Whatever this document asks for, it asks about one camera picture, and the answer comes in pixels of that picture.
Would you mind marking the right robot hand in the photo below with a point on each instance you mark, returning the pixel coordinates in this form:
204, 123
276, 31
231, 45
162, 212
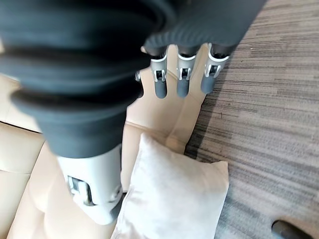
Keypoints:
74, 74

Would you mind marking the cream white cushion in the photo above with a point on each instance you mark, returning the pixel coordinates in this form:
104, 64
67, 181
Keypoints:
174, 189

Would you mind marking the dark robot foot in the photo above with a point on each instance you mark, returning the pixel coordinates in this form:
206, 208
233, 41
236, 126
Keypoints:
289, 229

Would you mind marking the beige leather sofa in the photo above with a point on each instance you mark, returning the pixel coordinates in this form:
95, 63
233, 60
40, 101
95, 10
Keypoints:
25, 179

